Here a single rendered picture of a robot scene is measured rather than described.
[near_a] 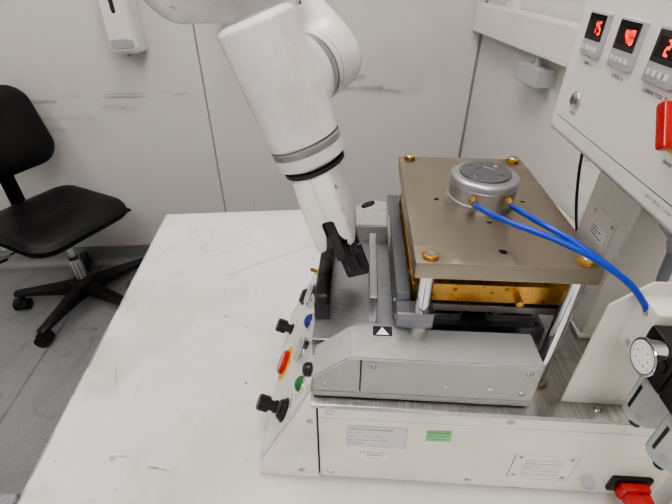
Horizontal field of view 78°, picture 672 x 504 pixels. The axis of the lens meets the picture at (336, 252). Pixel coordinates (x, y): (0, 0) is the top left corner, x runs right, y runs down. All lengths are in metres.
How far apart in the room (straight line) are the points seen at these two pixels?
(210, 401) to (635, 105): 0.70
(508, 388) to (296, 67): 0.41
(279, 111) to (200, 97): 1.60
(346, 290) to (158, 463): 0.37
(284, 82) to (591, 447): 0.55
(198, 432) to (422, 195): 0.49
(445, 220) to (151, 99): 1.76
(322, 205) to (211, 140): 1.65
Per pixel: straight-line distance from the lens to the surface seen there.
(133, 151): 2.22
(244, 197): 2.20
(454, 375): 0.49
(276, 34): 0.44
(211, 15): 0.55
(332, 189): 0.47
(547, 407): 0.57
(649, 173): 0.50
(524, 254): 0.46
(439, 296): 0.49
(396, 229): 0.57
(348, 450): 0.60
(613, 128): 0.56
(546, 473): 0.67
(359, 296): 0.58
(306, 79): 0.45
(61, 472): 0.78
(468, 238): 0.46
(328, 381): 0.50
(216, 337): 0.86
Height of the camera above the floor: 1.35
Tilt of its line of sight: 35 degrees down
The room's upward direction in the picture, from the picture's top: straight up
